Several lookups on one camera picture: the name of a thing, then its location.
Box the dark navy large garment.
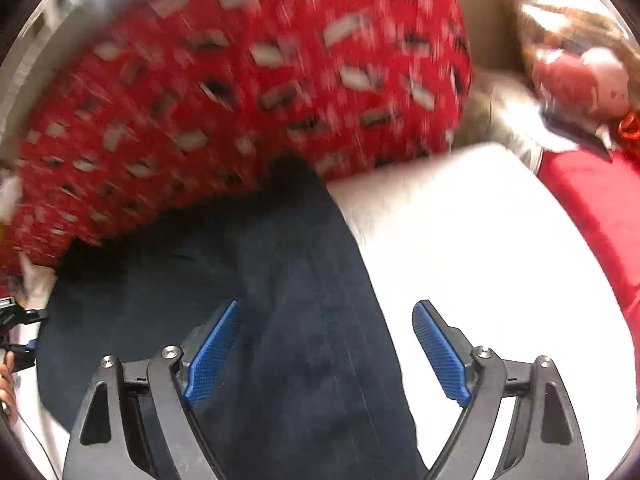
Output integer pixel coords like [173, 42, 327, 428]
[37, 157, 426, 479]

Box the person's bare hand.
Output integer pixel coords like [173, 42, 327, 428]
[0, 351, 18, 426]

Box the plain red cloth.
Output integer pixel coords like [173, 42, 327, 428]
[537, 148, 640, 340]

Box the red penguin print blanket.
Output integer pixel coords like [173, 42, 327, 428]
[1, 0, 473, 275]

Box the stuffed toy with red bow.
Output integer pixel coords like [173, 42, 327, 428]
[509, 0, 639, 162]

